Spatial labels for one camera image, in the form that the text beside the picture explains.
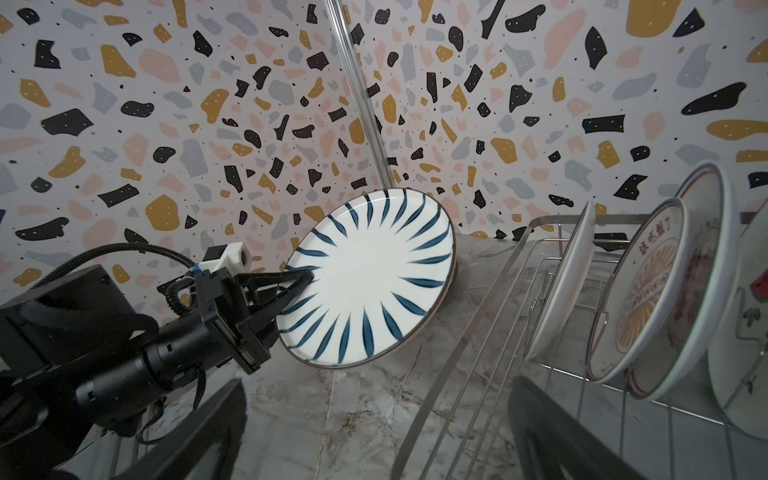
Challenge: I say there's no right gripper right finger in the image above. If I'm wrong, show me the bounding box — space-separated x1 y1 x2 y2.
508 375 642 479

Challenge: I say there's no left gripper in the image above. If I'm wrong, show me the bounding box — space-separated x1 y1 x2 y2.
193 266 314 374

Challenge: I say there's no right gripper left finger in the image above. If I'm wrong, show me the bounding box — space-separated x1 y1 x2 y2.
118 380 247 480

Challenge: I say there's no blue striped white plate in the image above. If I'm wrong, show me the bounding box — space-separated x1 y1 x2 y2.
276 188 457 369

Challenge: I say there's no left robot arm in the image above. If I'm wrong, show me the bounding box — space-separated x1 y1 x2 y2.
1 266 313 479

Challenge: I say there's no orange sunburst plate front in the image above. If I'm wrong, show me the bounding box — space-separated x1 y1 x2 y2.
525 202 596 360

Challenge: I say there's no orange sunburst plate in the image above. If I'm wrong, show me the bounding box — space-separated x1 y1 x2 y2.
585 198 692 383
525 202 596 360

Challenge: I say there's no watermelon blue rim plate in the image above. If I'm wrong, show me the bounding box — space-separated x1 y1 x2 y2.
708 205 767 439

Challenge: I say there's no green rim eat plate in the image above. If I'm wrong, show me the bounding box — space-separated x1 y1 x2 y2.
627 163 740 401

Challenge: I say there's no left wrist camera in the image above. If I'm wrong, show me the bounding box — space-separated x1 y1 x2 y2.
196 242 252 275

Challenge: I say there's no black corrugated cable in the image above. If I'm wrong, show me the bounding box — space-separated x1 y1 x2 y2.
29 241 202 319

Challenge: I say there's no wire dish rack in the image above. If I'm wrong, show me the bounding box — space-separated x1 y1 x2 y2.
390 214 767 479

